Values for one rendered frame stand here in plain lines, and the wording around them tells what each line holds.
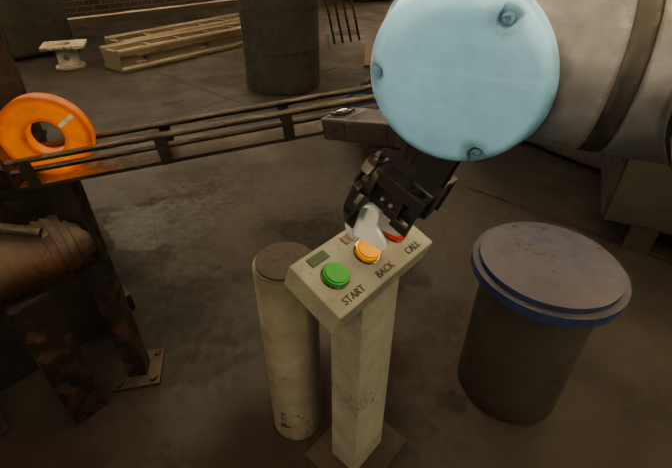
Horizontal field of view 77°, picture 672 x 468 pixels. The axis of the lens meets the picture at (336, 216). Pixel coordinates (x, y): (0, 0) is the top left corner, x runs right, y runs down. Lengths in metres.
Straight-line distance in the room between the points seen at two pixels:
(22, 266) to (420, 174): 0.80
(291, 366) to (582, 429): 0.76
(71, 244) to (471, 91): 0.91
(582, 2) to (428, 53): 0.07
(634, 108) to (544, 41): 0.05
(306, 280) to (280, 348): 0.29
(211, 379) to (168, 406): 0.12
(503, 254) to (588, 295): 0.18
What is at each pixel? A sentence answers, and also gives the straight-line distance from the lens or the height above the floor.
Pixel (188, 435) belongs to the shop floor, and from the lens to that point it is 1.22.
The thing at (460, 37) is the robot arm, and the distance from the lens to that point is 0.21.
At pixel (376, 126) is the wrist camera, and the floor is 0.86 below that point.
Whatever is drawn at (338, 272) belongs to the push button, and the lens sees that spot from 0.62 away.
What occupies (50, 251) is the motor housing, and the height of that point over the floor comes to 0.50.
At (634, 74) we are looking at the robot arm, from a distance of 0.23.
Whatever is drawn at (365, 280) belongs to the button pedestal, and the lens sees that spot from 0.64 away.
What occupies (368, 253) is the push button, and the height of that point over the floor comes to 0.61.
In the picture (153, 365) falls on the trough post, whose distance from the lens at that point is 1.36.
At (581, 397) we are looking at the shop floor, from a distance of 1.38.
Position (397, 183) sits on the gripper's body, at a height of 0.81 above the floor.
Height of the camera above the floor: 1.02
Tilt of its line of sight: 34 degrees down
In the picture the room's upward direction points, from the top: straight up
